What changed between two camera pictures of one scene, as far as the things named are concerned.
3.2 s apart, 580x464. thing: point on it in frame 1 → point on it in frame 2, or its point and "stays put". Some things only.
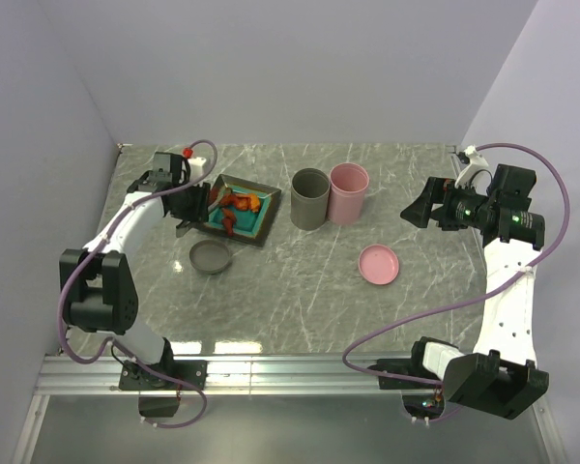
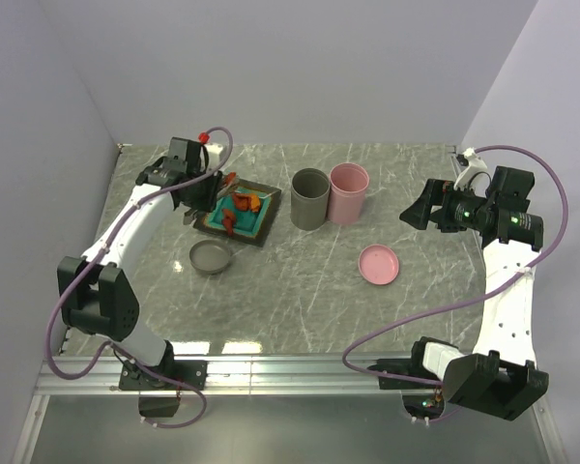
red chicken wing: [230, 198] → [230, 177]
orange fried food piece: [247, 202] stays put
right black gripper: [436, 189] stays put
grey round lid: [210, 256] stays put
